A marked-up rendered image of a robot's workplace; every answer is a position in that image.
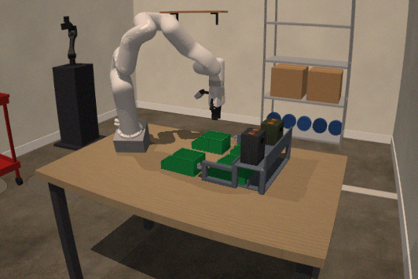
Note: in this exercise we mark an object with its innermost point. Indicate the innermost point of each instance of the green bin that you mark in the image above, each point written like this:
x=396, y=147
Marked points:
x=236, y=150
x=184, y=161
x=212, y=141
x=244, y=174

